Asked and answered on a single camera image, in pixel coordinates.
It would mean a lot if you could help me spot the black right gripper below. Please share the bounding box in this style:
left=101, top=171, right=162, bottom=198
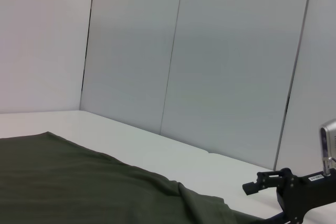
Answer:
left=241, top=167, right=336, bottom=224

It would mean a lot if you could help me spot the dark green shirt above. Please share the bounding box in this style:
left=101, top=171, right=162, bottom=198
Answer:
left=0, top=131, right=266, bottom=224

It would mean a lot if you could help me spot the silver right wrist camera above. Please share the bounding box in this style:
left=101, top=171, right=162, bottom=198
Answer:
left=319, top=119, right=336, bottom=177

